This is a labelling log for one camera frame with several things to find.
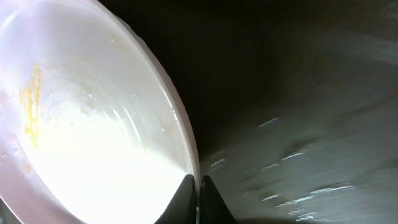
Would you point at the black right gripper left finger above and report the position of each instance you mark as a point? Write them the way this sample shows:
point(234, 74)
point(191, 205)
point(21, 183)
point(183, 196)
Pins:
point(182, 207)

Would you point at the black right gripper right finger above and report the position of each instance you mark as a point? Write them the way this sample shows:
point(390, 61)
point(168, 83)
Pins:
point(213, 209)

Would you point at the pink plate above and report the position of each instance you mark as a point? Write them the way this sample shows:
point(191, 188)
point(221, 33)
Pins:
point(92, 127)

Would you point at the large brown serving tray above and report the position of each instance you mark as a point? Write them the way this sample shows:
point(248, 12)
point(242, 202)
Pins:
point(293, 104)

